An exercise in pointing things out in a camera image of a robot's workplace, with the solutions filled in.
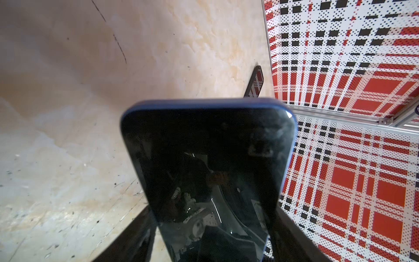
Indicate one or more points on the black phone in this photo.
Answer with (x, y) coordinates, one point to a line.
(212, 171)
(255, 84)

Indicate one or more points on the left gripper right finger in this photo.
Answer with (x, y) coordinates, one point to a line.
(290, 243)

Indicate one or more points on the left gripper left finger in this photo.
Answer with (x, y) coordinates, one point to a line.
(135, 243)

